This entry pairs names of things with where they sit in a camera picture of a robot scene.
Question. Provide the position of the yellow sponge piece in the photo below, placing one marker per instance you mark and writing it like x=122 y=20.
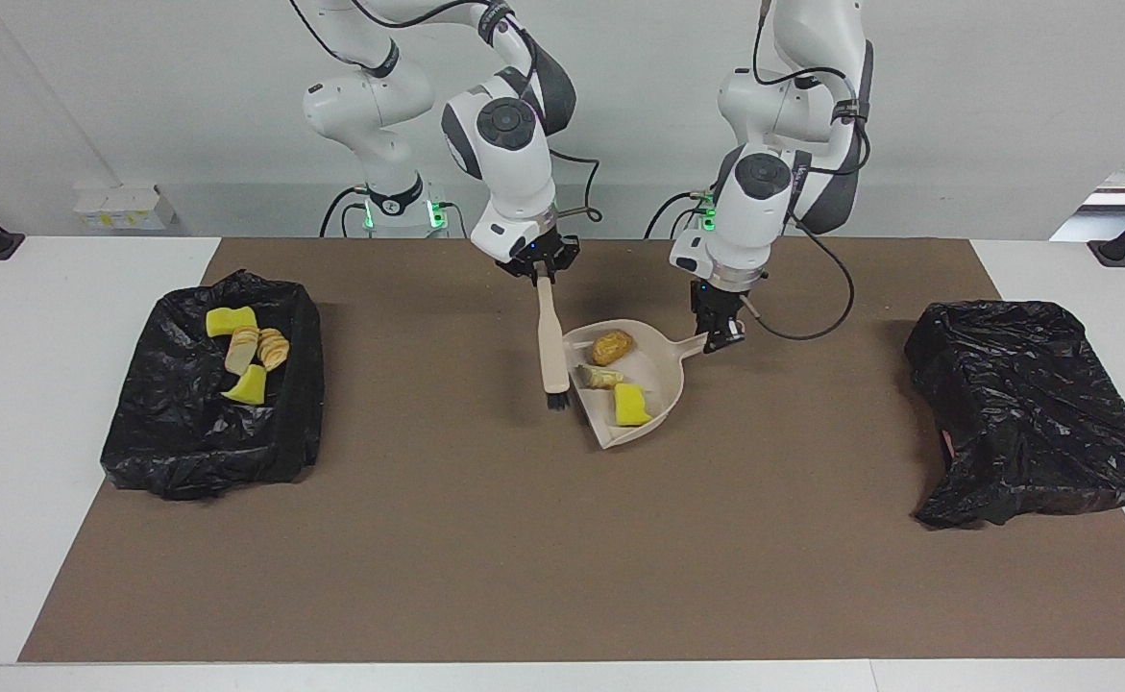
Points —
x=631 y=407
x=231 y=321
x=248 y=386

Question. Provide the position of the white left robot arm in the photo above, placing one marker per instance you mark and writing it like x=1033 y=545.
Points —
x=754 y=211

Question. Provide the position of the brown table mat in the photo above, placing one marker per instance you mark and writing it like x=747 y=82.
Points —
x=524 y=577

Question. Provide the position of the bin with black bag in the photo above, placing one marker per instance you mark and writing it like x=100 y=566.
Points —
x=1023 y=423
x=187 y=442

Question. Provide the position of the white wall socket box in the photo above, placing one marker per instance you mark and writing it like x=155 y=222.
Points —
x=125 y=207

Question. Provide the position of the beige plastic dustpan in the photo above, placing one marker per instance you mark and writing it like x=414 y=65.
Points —
x=663 y=370

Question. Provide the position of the brown bread roll toy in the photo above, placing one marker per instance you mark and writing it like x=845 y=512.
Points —
x=612 y=347

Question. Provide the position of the pale foam piece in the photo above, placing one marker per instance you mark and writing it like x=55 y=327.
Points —
x=600 y=378
x=242 y=351
x=274 y=351

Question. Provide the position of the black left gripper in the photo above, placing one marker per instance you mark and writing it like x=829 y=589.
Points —
x=721 y=306

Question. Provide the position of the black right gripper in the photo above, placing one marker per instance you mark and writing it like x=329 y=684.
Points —
x=543 y=259

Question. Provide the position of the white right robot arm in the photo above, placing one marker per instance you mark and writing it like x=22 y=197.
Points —
x=514 y=154

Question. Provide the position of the beige hand brush black bristles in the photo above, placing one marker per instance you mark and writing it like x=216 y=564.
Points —
x=552 y=336

